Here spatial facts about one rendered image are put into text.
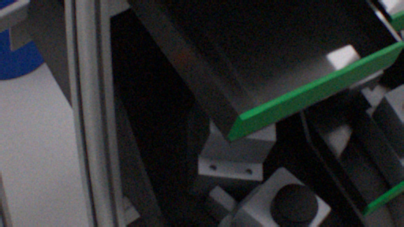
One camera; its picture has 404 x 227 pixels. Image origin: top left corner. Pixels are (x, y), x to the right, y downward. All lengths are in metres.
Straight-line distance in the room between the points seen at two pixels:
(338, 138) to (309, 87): 0.22
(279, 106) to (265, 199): 0.11
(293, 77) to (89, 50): 0.11
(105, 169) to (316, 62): 0.15
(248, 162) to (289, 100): 0.14
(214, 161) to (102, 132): 0.08
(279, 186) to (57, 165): 0.72
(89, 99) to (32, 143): 0.77
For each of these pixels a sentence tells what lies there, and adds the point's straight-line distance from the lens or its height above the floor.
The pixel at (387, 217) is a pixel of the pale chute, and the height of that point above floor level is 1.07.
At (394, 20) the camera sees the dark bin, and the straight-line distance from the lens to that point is 0.55.
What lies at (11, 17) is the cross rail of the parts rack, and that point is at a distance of 0.69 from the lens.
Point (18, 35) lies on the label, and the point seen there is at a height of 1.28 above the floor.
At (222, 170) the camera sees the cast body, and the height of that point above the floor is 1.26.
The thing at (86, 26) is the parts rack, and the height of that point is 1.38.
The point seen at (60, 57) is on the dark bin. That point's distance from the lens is 0.62.
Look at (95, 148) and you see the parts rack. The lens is 0.54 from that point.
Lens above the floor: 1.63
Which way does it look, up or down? 36 degrees down
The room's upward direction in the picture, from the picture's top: 1 degrees counter-clockwise
